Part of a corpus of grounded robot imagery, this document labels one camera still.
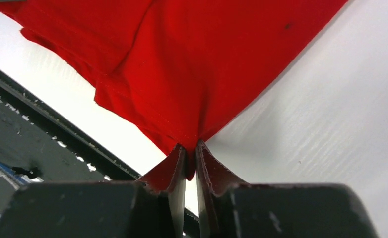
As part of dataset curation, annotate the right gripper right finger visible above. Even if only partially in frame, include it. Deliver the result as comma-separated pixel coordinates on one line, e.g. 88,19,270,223
195,141,378,238

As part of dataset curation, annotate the red t shirt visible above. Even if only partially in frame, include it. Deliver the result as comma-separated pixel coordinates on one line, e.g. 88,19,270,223
0,0,348,181

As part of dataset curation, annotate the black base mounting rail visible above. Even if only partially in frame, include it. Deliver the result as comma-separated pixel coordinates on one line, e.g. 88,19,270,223
0,71,200,238

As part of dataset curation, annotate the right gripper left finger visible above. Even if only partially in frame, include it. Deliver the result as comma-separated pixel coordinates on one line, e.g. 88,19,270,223
0,144,186,238

